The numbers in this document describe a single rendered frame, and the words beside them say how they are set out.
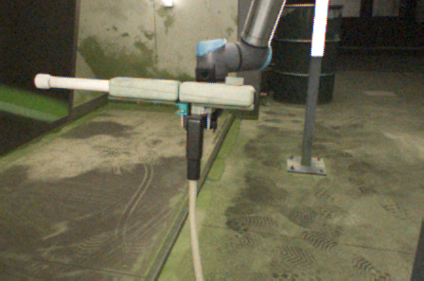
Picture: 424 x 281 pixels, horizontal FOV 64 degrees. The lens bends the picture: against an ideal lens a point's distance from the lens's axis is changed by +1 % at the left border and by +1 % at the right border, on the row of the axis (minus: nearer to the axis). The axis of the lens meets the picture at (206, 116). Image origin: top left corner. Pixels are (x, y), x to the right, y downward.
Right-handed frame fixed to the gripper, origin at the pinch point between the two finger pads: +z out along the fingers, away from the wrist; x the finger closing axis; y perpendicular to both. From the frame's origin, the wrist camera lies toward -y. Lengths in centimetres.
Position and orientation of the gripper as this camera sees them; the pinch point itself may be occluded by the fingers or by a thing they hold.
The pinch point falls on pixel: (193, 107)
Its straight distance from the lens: 70.6
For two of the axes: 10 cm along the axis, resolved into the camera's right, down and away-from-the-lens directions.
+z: -1.6, 1.7, -9.7
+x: -9.8, -0.8, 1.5
